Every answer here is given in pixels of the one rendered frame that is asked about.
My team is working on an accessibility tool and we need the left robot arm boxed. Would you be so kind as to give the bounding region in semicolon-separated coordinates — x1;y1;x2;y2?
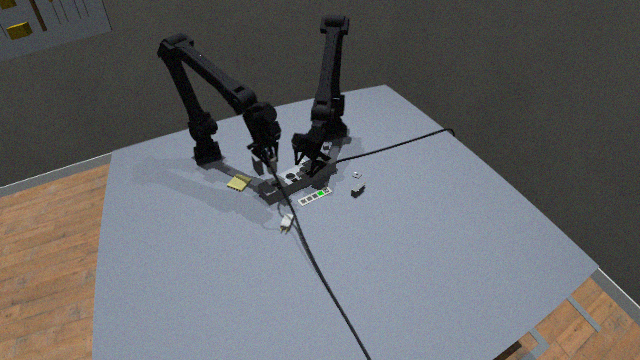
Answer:
291;15;349;153

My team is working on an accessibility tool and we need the grey plug with two brass pins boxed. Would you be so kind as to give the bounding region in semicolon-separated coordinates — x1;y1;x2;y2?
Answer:
351;182;366;198

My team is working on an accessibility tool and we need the white power strip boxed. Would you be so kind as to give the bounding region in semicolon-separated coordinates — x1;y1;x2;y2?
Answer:
258;153;336;205

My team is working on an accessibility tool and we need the white diagram card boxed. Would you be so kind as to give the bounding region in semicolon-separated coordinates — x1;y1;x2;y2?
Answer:
297;187;332;206

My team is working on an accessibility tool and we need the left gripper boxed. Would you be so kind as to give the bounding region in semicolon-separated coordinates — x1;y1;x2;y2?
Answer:
294;140;327;178

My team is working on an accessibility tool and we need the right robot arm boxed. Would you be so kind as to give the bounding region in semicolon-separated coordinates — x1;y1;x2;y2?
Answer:
157;33;281;160

